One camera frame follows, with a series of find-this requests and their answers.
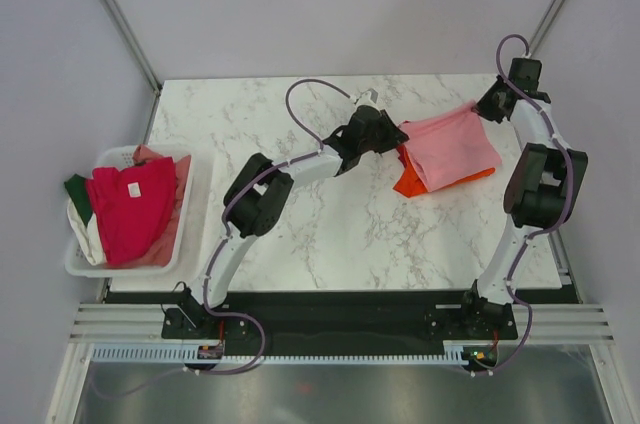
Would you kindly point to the left aluminium frame post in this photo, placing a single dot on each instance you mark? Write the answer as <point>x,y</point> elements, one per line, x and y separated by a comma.
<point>125,31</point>

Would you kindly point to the magenta t shirt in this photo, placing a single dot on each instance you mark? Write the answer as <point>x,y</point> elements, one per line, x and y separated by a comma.
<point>132,207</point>

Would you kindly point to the white t shirt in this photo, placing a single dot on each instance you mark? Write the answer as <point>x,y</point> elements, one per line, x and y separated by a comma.
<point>87,235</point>

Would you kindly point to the dark green t shirt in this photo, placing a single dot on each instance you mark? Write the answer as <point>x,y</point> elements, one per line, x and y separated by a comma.
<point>76,189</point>

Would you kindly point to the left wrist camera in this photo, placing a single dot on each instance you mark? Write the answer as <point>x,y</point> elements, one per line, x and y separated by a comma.
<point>368,98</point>

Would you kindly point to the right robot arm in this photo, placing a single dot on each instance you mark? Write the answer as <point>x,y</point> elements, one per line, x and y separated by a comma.
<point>540,195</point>

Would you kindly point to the orange folded t shirt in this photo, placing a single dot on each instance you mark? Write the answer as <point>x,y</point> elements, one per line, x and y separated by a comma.
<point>410,185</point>

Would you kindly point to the white laundry basket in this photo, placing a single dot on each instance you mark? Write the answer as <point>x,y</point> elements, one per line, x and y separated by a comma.
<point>192,212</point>

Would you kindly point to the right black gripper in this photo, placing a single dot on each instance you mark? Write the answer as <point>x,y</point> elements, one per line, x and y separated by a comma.
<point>484,107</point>

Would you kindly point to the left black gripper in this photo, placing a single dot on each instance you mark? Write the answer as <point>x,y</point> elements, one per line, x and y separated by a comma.
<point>393,135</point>

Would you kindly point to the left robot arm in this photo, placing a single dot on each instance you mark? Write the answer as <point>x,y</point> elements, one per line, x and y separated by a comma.
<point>254,202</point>

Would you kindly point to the pink t shirt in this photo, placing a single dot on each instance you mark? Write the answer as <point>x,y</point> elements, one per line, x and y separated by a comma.
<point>448,147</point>

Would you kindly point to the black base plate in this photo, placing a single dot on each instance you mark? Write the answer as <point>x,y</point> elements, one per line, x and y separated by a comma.
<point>333,324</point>

